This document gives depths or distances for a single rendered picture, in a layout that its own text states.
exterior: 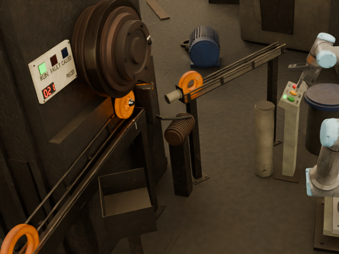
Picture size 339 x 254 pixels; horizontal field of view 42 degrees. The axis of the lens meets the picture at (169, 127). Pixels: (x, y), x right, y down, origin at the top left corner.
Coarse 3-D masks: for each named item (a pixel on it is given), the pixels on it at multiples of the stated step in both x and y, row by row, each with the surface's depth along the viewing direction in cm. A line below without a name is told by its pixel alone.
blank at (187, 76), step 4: (188, 72) 261; (192, 72) 261; (196, 72) 262; (184, 76) 260; (188, 76) 260; (192, 76) 261; (196, 76) 263; (200, 76) 264; (180, 80) 261; (184, 80) 259; (188, 80) 261; (196, 80) 264; (200, 80) 266; (180, 84) 261; (184, 84) 261; (196, 84) 266; (200, 84) 267; (184, 88) 262; (192, 88) 267; (200, 88) 268; (184, 92) 263; (192, 92) 266; (192, 96) 268
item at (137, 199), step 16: (112, 176) 197; (128, 176) 199; (144, 176) 201; (112, 192) 202; (128, 192) 203; (144, 192) 202; (112, 208) 196; (128, 208) 195; (144, 208) 176; (112, 224) 177; (128, 224) 179; (144, 224) 181; (112, 240) 182; (128, 240) 201
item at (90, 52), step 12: (120, 0) 205; (96, 12) 198; (108, 12) 198; (96, 24) 194; (96, 36) 192; (84, 48) 196; (96, 48) 193; (96, 60) 194; (96, 72) 196; (96, 84) 204; (120, 96) 218
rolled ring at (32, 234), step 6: (18, 228) 167; (24, 228) 169; (30, 228) 172; (12, 234) 165; (18, 234) 166; (30, 234) 173; (36, 234) 176; (6, 240) 163; (12, 240) 163; (30, 240) 176; (36, 240) 177; (6, 246) 162; (12, 246) 164; (30, 246) 176; (0, 252) 163; (6, 252) 162; (12, 252) 164; (30, 252) 176
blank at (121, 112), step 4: (132, 92) 234; (128, 96) 230; (132, 96) 234; (116, 100) 224; (120, 100) 224; (124, 100) 227; (116, 104) 224; (120, 104) 224; (116, 108) 225; (120, 108) 224; (124, 108) 228; (128, 108) 233; (132, 108) 236; (116, 112) 226; (120, 112) 225; (124, 112) 229; (128, 112) 233; (120, 116) 228; (124, 116) 229; (128, 116) 233
